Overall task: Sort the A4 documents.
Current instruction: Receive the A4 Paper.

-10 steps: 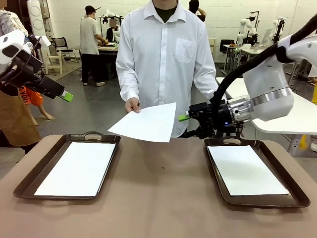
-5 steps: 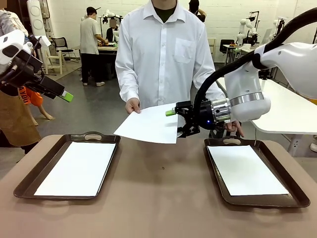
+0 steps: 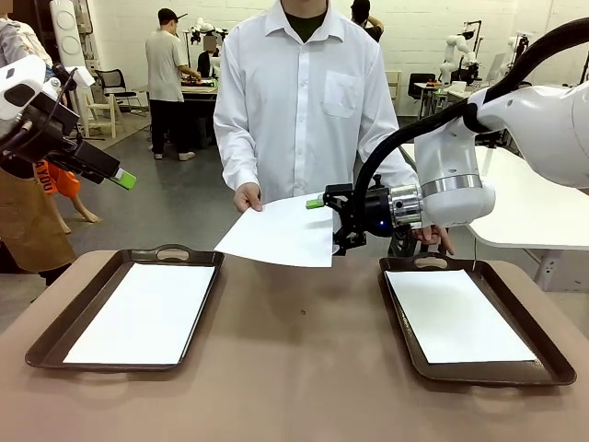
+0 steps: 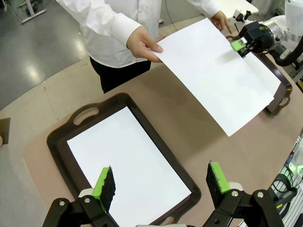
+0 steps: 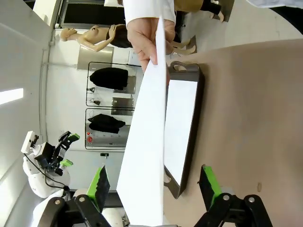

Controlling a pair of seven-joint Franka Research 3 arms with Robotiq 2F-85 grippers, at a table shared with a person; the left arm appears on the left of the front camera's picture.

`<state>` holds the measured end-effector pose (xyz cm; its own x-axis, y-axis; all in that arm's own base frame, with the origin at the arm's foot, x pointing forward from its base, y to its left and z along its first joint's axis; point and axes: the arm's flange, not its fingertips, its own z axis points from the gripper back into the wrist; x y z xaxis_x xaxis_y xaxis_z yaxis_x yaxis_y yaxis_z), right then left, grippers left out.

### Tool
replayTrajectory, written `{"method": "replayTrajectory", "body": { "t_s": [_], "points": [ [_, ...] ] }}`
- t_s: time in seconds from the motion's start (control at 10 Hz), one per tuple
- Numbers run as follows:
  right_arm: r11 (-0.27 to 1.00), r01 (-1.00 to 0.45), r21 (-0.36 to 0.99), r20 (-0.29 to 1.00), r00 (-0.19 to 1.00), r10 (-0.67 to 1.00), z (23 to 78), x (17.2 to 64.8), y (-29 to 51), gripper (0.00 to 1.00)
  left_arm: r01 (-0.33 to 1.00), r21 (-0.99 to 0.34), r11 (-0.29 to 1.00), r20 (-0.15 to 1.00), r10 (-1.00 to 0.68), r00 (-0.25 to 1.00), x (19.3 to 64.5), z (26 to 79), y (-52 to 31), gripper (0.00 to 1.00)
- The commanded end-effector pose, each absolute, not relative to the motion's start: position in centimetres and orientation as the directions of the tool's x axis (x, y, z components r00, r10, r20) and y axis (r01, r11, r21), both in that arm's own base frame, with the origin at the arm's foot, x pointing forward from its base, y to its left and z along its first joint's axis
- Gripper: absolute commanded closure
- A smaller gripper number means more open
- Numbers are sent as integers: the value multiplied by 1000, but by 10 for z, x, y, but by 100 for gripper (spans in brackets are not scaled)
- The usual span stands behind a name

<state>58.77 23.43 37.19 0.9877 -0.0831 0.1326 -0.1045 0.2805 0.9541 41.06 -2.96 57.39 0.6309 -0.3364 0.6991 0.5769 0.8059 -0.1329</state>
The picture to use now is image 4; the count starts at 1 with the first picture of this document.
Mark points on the dark brown plastic tray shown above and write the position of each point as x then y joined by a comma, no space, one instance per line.
289,91
61,156

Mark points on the person's black trousers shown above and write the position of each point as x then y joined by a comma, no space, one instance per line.
118,78

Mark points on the person's left hand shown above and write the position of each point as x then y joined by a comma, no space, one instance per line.
221,20

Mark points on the person in brown apron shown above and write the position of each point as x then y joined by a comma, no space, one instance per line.
4,130

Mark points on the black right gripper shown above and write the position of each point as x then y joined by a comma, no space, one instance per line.
256,35

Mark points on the white desk base foot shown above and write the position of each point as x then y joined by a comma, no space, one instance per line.
33,15

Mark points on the white A4 paper sheet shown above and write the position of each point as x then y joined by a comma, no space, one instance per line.
262,75
132,165
213,78

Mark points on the large white table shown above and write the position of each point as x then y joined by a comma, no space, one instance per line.
246,4

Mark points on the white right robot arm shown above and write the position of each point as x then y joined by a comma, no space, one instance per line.
293,16

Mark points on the brown table mat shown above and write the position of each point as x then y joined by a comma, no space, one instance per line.
189,153

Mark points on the person's right hand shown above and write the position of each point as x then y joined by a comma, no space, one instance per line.
139,43

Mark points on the person's right forearm white sleeve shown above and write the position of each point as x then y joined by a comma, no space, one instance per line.
101,21

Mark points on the white slotted robot base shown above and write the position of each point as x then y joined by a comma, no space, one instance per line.
296,208

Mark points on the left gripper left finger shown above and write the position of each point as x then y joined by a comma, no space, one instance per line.
106,189

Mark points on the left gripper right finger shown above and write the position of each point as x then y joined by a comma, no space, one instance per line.
216,184

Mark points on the person's left forearm white sleeve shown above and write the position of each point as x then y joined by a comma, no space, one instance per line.
206,6

